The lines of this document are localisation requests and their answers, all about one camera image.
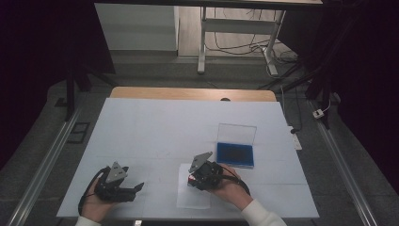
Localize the white table cover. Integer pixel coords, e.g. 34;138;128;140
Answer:
56;97;320;219

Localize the aluminium rail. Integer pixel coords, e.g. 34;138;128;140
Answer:
6;106;83;226
309;100;379;226

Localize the black floor frame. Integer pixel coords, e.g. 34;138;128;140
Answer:
66;121;91;145

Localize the tangle of floor cables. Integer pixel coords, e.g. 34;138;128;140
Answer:
205;8;299;64

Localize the white power strip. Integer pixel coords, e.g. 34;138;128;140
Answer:
287;125;304;152

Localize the black tripod stand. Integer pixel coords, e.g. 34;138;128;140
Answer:
257;46;340;130

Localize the person's left hand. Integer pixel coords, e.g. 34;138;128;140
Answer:
80;179;120;224

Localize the person's right hand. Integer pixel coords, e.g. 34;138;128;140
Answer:
208;163;254;211

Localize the dark curtain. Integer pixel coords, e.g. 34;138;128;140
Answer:
0;0;116;170
279;0;399;192

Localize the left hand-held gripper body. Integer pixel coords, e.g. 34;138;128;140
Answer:
93;161;138;203

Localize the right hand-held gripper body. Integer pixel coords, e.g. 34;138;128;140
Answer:
187;151;226;191

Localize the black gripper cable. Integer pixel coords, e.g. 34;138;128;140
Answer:
77;166;111;217
219;166;251;196

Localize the white cabinet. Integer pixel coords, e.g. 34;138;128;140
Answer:
94;3;180;52

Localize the black metal stand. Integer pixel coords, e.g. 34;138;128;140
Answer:
55;62;120;121

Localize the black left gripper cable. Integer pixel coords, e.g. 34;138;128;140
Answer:
77;166;111;217

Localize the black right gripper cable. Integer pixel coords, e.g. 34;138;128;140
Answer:
219;166;251;196

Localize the blue ink pad box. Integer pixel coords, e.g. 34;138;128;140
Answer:
215;122;258;170

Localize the white paper sheet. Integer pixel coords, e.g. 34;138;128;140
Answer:
176;163;212;210

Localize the small white adapter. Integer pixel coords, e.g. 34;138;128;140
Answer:
312;107;326;120

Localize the white desk frame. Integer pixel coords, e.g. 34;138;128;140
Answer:
197;6;287;76

